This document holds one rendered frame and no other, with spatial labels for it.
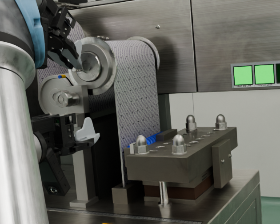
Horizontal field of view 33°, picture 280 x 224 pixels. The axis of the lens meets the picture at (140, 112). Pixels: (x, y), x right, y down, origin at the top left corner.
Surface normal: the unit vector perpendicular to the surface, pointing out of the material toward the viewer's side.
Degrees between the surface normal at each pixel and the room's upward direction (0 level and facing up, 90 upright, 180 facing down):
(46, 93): 90
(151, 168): 90
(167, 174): 90
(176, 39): 90
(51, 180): 117
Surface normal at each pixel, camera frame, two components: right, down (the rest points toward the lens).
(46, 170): -0.39, 0.59
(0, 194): 0.27, -0.53
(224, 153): 0.88, -0.02
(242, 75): -0.46, 0.15
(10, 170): 0.56, -0.53
